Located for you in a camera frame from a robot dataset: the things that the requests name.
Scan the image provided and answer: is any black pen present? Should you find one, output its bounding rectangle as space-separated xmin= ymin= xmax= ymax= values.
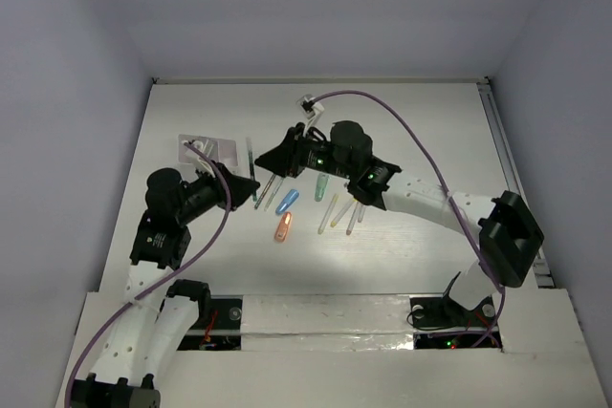
xmin=253 ymin=174 xmax=276 ymax=210

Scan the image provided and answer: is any white foam front board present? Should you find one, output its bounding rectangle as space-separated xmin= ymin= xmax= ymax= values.
xmin=55 ymin=287 xmax=601 ymax=408

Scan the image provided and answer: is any green correction tape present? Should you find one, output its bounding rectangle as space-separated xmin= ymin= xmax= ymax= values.
xmin=314 ymin=173 xmax=329 ymax=203

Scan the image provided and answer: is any yellow-green highlighter pen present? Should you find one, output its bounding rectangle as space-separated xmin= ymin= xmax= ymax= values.
xmin=317 ymin=193 xmax=339 ymax=235

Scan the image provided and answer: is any yellow tipped marker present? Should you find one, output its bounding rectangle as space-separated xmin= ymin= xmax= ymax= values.
xmin=330 ymin=198 xmax=355 ymax=227

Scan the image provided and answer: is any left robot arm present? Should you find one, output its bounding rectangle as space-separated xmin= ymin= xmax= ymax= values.
xmin=64 ymin=161 xmax=260 ymax=407

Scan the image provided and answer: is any green ink pen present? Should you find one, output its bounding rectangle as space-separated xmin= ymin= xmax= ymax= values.
xmin=247 ymin=151 xmax=257 ymax=203

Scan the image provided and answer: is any aluminium side rail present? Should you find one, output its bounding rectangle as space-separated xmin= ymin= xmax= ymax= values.
xmin=476 ymin=82 xmax=557 ymax=289

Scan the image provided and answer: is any blue correction tape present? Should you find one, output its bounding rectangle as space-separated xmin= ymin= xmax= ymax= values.
xmin=275 ymin=188 xmax=299 ymax=215

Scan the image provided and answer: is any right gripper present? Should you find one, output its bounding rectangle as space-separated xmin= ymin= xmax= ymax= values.
xmin=253 ymin=123 xmax=354 ymax=181

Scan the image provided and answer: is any orange correction tape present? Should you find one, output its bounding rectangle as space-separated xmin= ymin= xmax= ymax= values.
xmin=274 ymin=211 xmax=293 ymax=243

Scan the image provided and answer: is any white divided container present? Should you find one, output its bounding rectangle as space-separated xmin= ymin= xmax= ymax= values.
xmin=178 ymin=134 xmax=239 ymax=170

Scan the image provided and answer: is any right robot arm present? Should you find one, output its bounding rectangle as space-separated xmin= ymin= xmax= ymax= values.
xmin=255 ymin=120 xmax=544 ymax=324

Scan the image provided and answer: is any light green pen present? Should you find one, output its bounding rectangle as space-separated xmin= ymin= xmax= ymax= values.
xmin=264 ymin=178 xmax=284 ymax=211

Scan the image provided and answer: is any orange banded white marker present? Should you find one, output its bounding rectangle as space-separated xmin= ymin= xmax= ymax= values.
xmin=358 ymin=204 xmax=366 ymax=223

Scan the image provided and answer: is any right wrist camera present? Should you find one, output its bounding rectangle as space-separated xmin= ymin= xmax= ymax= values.
xmin=296 ymin=95 xmax=324 ymax=129

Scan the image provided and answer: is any pink tipped white marker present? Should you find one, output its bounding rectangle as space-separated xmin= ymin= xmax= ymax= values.
xmin=345 ymin=202 xmax=361 ymax=236

